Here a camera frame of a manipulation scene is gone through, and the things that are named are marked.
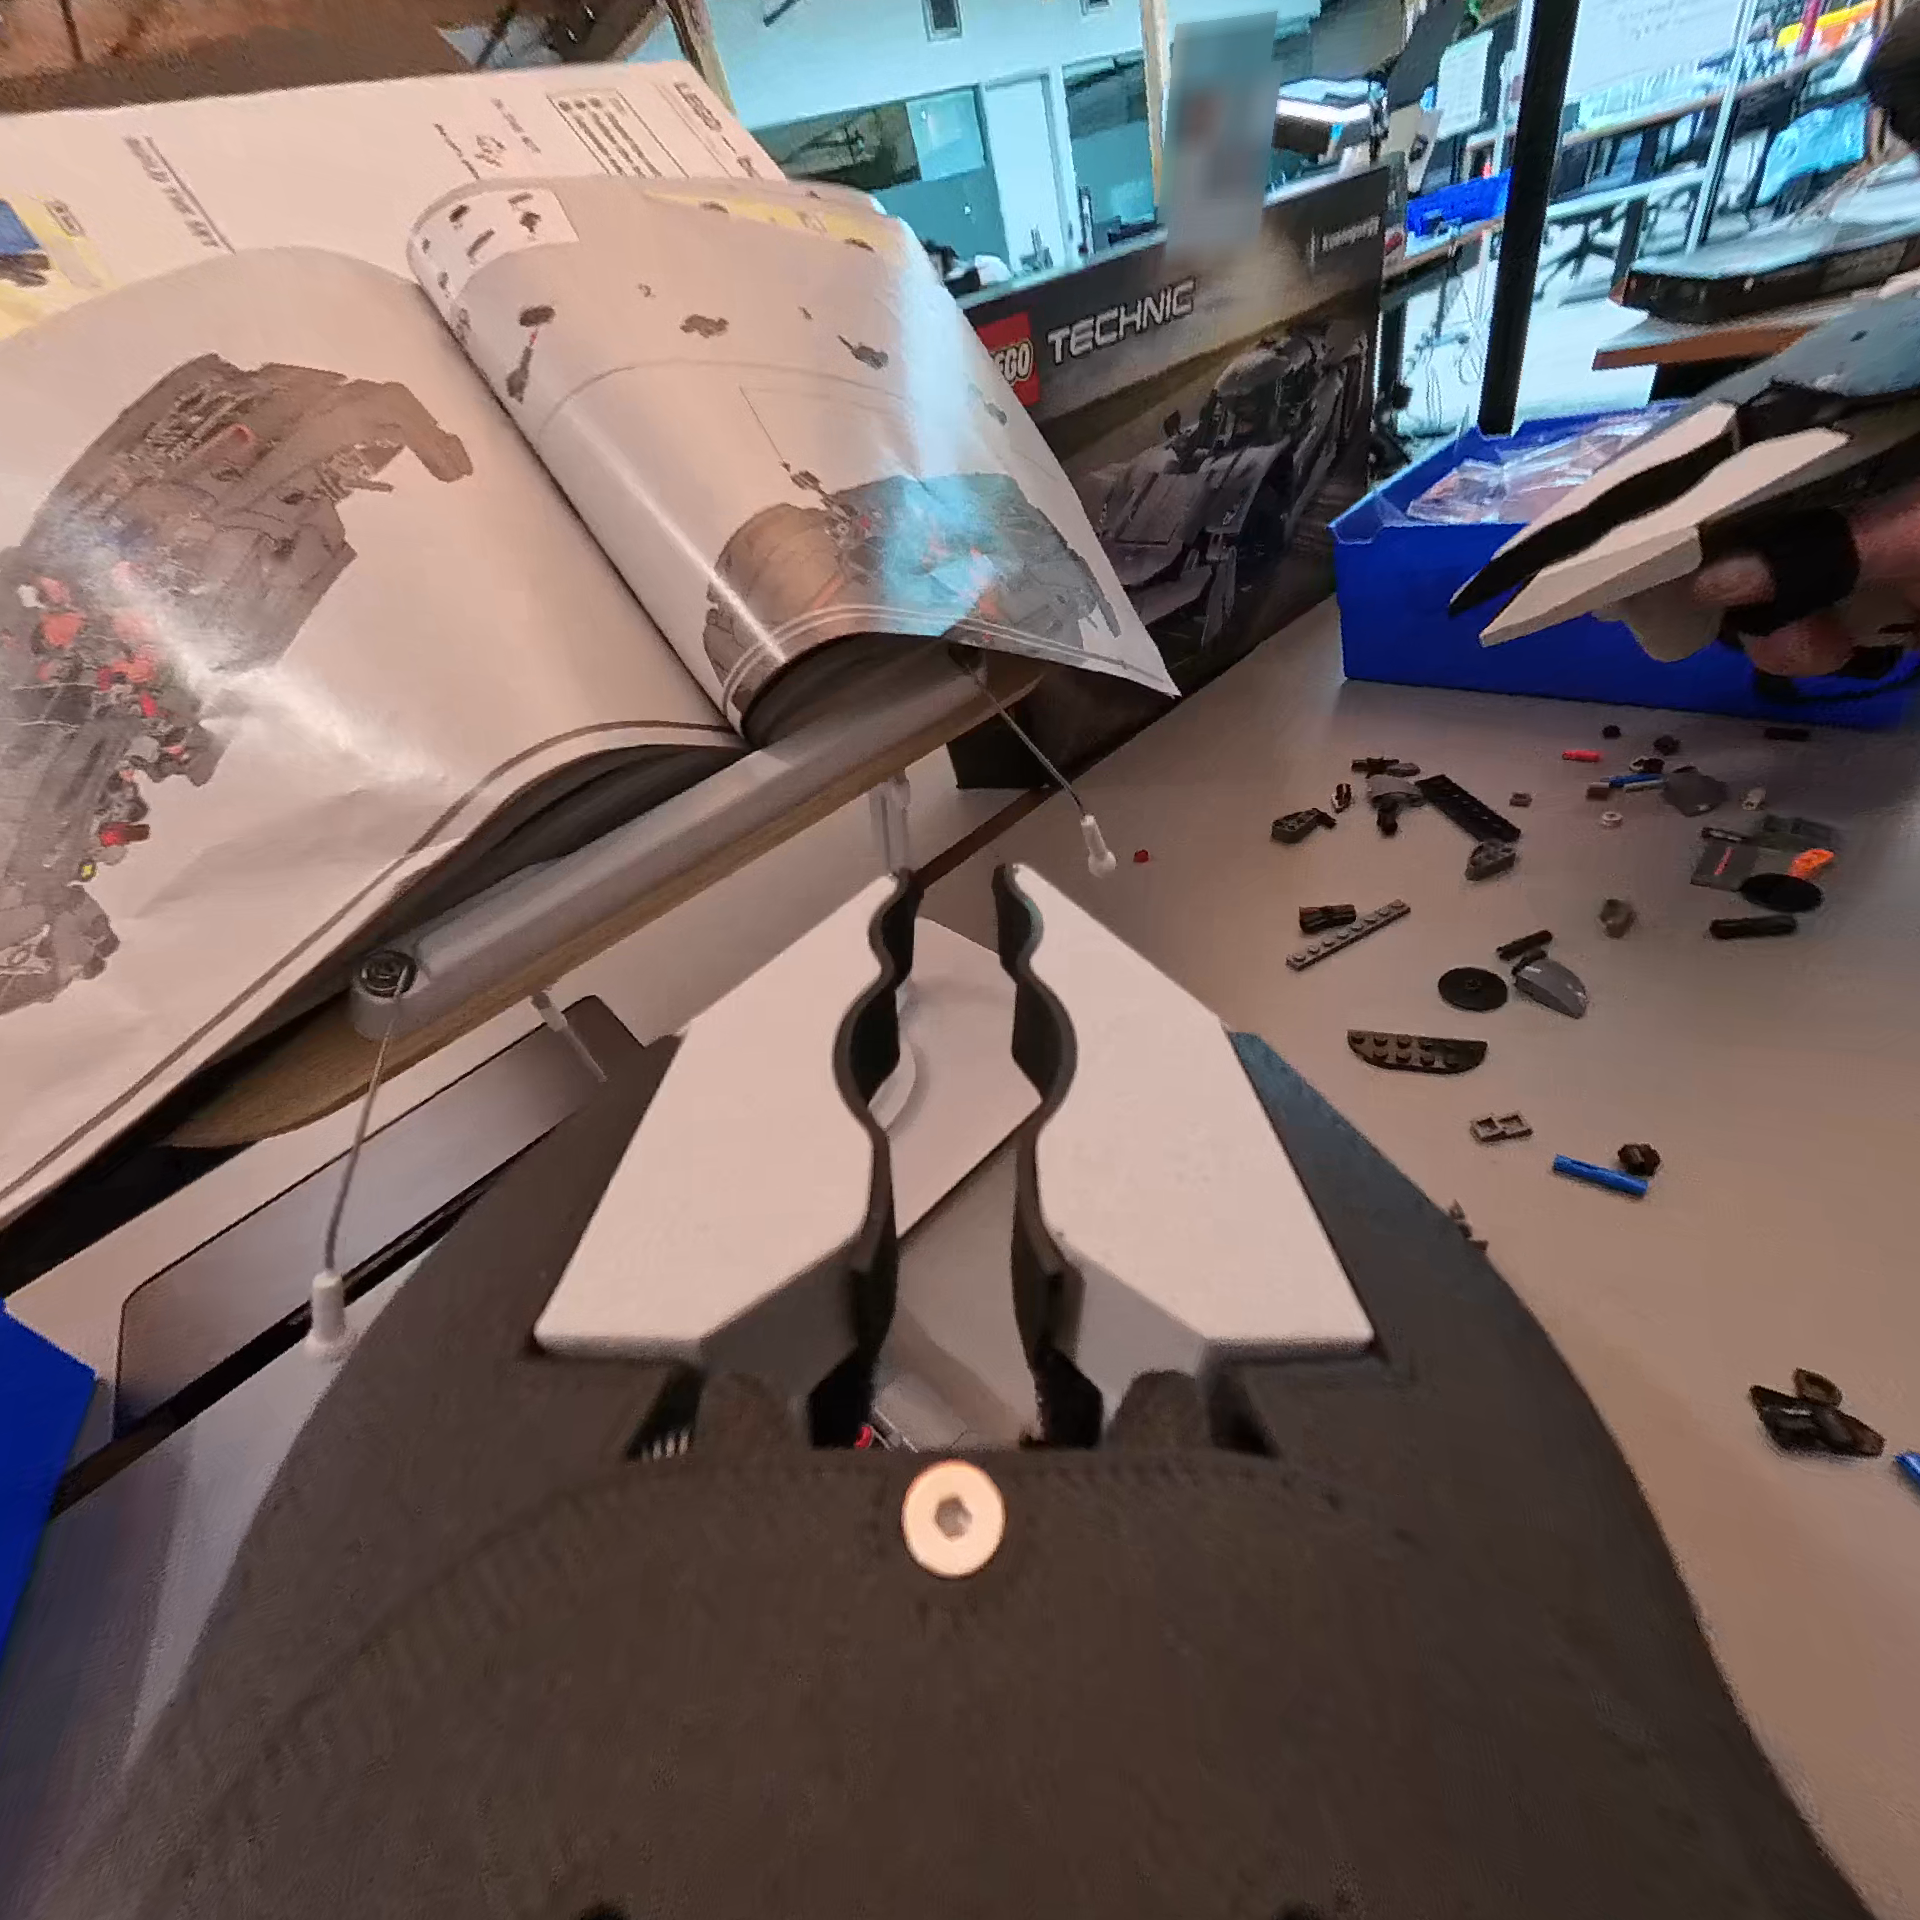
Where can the dark grey lego bracket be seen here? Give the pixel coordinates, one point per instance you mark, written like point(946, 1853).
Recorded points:
point(1499, 1128)

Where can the lego set box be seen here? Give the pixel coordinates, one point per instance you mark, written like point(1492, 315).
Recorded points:
point(1200, 451)

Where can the person's right hand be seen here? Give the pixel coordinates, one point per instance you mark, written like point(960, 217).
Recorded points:
point(1800, 569)

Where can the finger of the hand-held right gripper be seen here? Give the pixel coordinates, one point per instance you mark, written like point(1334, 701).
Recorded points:
point(1622, 476)
point(1634, 563)

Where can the black and brown lego connector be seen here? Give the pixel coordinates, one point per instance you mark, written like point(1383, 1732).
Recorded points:
point(1329, 915)

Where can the grey lego panel orange stripe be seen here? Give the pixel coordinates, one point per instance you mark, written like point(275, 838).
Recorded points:
point(1740, 853)

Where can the scatter of dark lego pieces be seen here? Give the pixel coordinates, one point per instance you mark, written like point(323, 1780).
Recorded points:
point(1695, 792)

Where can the dark round lego dish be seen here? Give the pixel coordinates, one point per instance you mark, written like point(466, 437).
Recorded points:
point(1470, 989)

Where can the grey lego clip plate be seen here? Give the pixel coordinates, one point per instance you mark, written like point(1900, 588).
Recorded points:
point(1468, 1223)

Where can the black lego pin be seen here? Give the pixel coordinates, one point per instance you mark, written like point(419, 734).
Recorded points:
point(1522, 945)

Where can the grey lego wedge shell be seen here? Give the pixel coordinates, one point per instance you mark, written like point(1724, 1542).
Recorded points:
point(1553, 987)

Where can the black long studded lego plate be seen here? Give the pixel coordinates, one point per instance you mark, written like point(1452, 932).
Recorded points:
point(1470, 805)

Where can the lego instruction book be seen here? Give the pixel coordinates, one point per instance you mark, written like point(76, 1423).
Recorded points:
point(375, 599)

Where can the wooden background table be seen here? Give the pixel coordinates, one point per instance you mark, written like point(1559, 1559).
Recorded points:
point(1724, 324)

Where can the dark grey long lego plate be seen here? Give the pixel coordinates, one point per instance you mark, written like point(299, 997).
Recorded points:
point(1372, 927)

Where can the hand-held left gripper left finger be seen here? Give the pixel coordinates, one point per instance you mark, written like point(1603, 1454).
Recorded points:
point(704, 1201)

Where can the black lego connector with blue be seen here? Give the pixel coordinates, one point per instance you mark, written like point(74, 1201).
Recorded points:
point(1816, 1417)

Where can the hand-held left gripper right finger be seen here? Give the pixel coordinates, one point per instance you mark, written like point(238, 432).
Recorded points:
point(1200, 1201)

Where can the clear plastic parts bags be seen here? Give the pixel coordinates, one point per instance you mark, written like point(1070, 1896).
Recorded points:
point(1516, 481)

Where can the black vertical post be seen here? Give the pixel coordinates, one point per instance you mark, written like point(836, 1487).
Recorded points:
point(1529, 225)

